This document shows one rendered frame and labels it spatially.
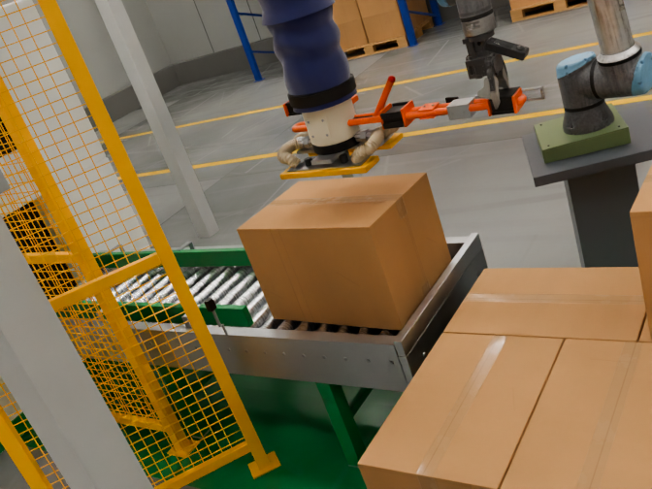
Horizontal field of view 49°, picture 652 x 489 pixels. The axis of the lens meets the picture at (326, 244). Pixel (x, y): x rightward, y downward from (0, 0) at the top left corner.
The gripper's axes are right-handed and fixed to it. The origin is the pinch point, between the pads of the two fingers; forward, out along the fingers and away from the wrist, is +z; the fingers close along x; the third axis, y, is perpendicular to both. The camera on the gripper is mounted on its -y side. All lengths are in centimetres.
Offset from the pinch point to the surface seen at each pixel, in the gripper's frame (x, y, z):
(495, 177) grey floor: -222, 109, 122
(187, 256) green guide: -19, 183, 59
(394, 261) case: 17, 42, 43
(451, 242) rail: -28, 45, 62
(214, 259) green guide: -19, 165, 62
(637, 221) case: 22, -36, 30
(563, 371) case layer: 38, -14, 67
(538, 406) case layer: 53, -12, 67
